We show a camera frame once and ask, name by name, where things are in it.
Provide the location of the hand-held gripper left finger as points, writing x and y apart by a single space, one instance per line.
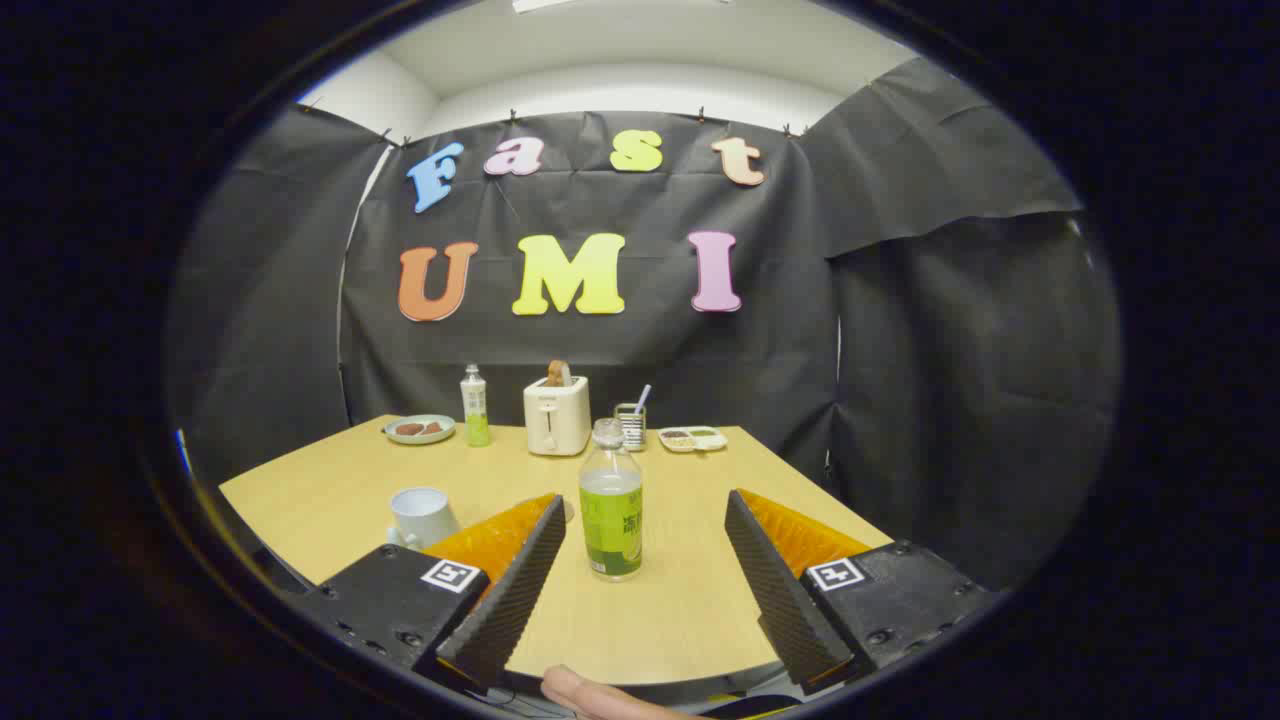
510 600

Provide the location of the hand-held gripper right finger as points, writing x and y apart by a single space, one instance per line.
780 600

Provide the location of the green label juice bottle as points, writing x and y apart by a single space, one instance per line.
611 530

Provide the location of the white cup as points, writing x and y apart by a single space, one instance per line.
420 515

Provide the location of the small white label drink bottle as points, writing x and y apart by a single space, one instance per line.
476 405

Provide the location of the wooden table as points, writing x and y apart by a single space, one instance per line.
680 600

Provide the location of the white divided dish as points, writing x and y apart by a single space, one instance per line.
692 439

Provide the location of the pale green plate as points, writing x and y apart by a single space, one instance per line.
420 438

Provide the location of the white toaster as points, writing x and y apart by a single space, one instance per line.
556 420

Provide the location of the brown toast slice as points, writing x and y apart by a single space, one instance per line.
559 374

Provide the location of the pale spoon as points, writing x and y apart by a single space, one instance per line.
642 396

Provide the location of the black backdrop cloth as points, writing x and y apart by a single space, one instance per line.
900 350

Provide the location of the ceiling light panel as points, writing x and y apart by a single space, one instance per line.
545 4

